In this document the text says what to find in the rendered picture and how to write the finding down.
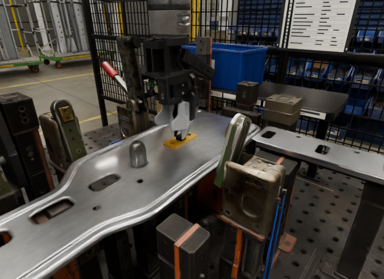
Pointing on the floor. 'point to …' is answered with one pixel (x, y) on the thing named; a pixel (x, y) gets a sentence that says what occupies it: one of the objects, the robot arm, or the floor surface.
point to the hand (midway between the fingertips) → (180, 131)
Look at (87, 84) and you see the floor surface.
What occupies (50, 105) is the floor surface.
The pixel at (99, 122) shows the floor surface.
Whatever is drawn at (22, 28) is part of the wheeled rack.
